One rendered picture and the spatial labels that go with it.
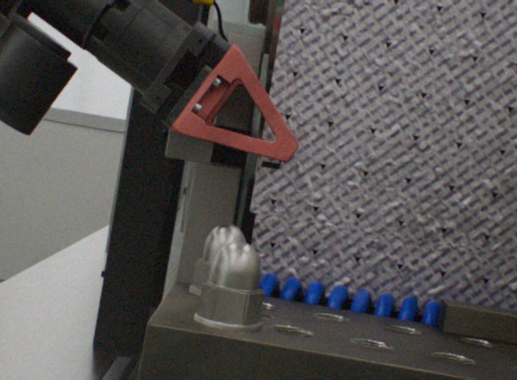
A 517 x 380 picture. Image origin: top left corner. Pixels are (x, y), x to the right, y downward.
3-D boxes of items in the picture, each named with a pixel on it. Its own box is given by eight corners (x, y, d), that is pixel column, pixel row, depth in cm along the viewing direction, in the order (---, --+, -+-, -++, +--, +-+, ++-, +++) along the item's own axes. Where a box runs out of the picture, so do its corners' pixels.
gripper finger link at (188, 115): (262, 197, 70) (143, 109, 70) (263, 191, 77) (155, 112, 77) (326, 111, 69) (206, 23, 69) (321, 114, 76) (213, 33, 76)
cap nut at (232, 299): (196, 312, 61) (209, 232, 60) (261, 323, 61) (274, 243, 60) (191, 323, 57) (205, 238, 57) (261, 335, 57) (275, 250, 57)
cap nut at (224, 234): (191, 286, 70) (202, 217, 70) (247, 295, 70) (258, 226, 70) (186, 294, 66) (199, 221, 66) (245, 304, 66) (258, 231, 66)
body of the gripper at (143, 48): (161, 120, 70) (66, 50, 70) (175, 121, 80) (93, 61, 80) (221, 37, 69) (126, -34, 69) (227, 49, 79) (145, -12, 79)
